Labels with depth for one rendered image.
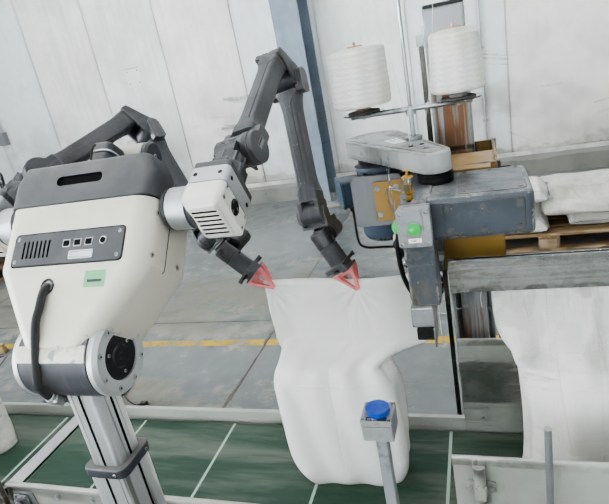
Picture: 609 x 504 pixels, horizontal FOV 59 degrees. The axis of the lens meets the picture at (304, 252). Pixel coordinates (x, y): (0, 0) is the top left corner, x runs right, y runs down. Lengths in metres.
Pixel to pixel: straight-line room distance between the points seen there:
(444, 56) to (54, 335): 1.11
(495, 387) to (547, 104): 4.85
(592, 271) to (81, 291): 1.19
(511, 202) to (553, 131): 5.29
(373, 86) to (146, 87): 6.18
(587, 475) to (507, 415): 0.60
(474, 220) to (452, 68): 0.42
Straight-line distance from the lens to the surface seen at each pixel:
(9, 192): 1.50
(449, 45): 1.48
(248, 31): 6.85
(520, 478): 1.46
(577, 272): 1.51
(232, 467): 2.08
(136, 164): 1.17
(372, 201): 1.69
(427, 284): 1.33
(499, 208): 1.27
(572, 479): 1.47
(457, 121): 1.72
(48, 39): 8.32
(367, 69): 1.50
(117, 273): 1.10
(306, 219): 1.47
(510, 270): 1.49
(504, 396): 1.96
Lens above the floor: 1.69
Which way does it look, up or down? 20 degrees down
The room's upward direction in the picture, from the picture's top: 11 degrees counter-clockwise
